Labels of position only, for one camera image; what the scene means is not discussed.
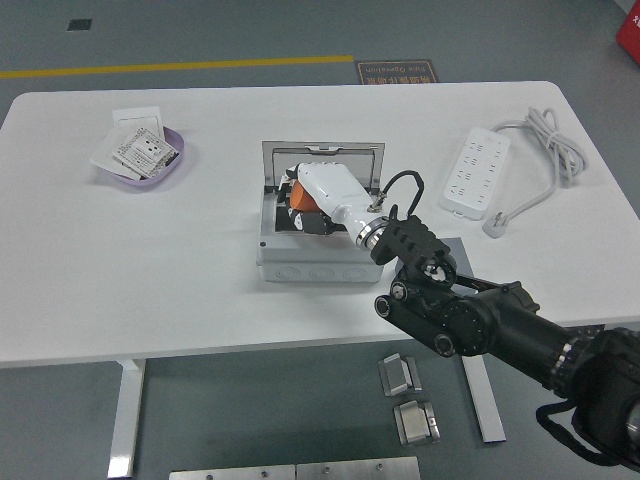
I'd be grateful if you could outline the grey cube with round hole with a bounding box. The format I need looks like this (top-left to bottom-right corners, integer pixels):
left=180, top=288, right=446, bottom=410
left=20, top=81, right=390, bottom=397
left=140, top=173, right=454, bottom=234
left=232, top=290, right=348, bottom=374
left=442, top=237, right=474, bottom=279

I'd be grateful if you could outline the purple plastic tray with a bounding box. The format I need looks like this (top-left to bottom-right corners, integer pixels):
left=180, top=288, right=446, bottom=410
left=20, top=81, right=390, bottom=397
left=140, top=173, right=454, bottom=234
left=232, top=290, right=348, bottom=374
left=97, top=125, right=186, bottom=192

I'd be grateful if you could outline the orange cylinder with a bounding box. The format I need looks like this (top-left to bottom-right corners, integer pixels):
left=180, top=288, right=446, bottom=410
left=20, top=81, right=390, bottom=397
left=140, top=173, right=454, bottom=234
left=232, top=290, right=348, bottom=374
left=290, top=179, right=321, bottom=211

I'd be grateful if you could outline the grey junction box clear lid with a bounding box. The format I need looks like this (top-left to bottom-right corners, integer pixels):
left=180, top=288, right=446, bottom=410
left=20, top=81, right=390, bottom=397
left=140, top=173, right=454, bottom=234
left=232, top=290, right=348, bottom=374
left=255, top=140, right=389, bottom=284

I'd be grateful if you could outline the plain white panel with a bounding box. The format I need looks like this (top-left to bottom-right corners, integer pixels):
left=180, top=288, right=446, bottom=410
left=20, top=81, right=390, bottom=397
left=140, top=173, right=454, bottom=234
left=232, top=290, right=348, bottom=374
left=90, top=127, right=144, bottom=182

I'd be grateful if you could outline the white power strip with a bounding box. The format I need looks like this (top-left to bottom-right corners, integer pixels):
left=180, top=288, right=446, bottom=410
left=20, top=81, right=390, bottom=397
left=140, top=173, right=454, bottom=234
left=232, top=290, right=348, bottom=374
left=438, top=126, right=512, bottom=221

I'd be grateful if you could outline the printed white socket panel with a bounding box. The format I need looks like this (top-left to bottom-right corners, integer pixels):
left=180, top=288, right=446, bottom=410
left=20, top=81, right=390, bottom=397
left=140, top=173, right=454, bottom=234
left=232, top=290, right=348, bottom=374
left=112, top=127, right=181, bottom=180

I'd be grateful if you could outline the white table leg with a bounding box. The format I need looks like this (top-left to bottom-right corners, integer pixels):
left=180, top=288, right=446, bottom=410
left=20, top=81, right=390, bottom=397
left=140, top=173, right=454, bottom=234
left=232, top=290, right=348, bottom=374
left=462, top=357, right=508, bottom=444
left=106, top=358, right=147, bottom=480

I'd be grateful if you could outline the metal base plate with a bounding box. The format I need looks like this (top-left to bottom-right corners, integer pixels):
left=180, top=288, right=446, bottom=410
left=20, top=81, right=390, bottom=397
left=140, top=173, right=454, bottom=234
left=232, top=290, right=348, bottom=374
left=295, top=455, right=421, bottom=480
left=168, top=464, right=297, bottom=480

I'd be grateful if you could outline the red box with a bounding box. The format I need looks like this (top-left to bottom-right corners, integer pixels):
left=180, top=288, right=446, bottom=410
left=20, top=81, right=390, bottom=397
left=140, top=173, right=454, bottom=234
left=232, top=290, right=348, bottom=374
left=614, top=9, right=640, bottom=57

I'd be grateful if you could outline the grey power strip cable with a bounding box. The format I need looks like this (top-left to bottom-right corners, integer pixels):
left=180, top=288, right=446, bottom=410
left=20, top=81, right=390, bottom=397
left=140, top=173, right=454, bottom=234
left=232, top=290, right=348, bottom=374
left=482, top=106, right=587, bottom=240

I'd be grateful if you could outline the brown floor sign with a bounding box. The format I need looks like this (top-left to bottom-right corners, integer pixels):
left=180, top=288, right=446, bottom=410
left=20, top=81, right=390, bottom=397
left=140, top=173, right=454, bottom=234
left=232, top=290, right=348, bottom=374
left=354, top=59, right=439, bottom=85

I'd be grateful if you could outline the white wall switch plate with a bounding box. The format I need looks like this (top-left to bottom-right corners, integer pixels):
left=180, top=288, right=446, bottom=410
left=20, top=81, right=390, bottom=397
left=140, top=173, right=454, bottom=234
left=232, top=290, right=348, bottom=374
left=111, top=106, right=165, bottom=139

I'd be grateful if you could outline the small metal block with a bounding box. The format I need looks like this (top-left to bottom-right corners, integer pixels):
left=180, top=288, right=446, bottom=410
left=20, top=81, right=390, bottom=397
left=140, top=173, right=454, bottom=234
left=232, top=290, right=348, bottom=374
left=378, top=352, right=424, bottom=399
left=393, top=399, right=442, bottom=448

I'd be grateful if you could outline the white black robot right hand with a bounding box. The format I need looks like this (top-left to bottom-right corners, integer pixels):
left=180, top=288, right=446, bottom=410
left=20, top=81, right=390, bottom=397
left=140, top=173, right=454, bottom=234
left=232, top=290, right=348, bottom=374
left=279, top=160, right=380, bottom=241

